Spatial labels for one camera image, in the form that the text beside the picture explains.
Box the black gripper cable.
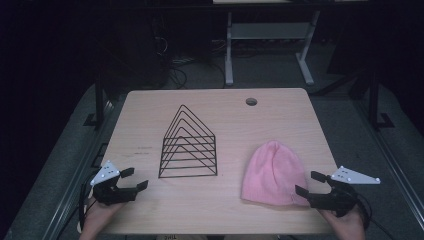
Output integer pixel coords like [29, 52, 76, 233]
[77, 173, 101, 232]
[355, 191, 398, 240]

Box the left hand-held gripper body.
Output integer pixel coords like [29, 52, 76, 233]
[89, 160, 138, 206]

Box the white metal desk frame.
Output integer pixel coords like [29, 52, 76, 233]
[224, 9, 321, 87]

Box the black metal stand post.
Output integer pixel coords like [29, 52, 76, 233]
[368, 70, 396, 131]
[83, 77, 106, 128]

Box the person's left hand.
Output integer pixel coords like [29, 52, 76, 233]
[79, 199, 126, 240]

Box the person's right hand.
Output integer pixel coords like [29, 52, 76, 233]
[318, 204, 367, 240]

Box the bundle of floor cables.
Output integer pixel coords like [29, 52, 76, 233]
[156, 34, 188, 90]

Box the pink knitted beanie hat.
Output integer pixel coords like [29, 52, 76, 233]
[240, 139, 312, 208]

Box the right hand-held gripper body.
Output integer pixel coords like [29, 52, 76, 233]
[308, 165, 381, 218]

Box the black wire rack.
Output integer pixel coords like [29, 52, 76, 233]
[158, 104, 219, 179]

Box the aluminium frame rail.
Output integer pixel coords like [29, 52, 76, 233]
[352, 98, 424, 223]
[41, 99, 116, 240]

